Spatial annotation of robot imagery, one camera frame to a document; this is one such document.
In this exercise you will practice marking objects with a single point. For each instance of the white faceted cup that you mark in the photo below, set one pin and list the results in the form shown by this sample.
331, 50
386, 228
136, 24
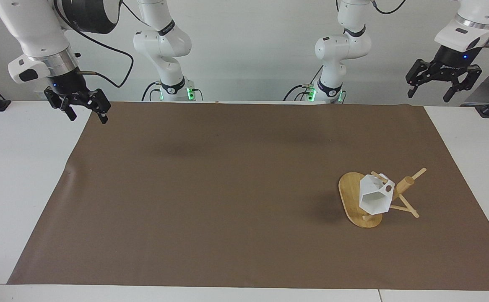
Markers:
370, 188

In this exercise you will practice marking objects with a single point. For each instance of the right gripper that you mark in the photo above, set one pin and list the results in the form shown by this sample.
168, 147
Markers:
67, 84

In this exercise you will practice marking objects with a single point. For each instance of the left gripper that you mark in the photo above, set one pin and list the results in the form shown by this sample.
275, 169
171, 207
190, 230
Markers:
456, 61

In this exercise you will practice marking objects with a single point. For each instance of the wooden cup rack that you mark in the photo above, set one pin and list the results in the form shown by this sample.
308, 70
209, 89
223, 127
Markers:
350, 197

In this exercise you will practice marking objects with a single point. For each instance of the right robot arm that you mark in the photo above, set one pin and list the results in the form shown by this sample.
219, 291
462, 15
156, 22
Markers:
39, 33

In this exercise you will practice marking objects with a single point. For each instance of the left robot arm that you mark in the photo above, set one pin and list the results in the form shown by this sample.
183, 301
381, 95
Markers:
341, 46

